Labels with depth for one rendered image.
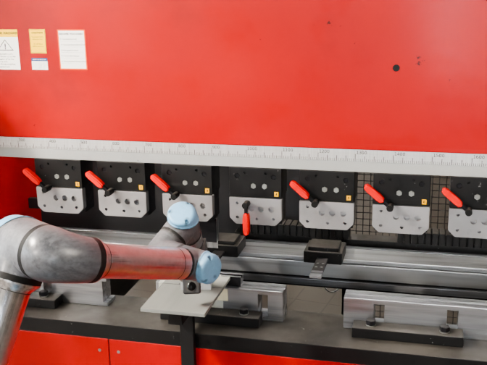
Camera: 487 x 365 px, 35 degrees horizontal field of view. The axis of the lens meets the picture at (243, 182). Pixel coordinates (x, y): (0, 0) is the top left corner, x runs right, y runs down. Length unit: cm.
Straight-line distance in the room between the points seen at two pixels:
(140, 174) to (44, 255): 74
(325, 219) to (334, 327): 33
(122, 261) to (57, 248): 15
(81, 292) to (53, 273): 89
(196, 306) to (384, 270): 66
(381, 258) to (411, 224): 39
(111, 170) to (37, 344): 58
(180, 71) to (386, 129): 58
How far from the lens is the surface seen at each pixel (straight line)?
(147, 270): 170
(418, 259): 249
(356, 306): 224
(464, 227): 212
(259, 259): 252
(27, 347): 249
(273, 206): 216
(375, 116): 206
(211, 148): 216
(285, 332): 223
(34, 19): 231
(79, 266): 158
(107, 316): 239
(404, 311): 223
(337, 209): 213
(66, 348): 243
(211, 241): 227
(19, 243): 162
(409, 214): 211
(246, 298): 229
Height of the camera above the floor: 186
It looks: 15 degrees down
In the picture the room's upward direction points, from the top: 1 degrees counter-clockwise
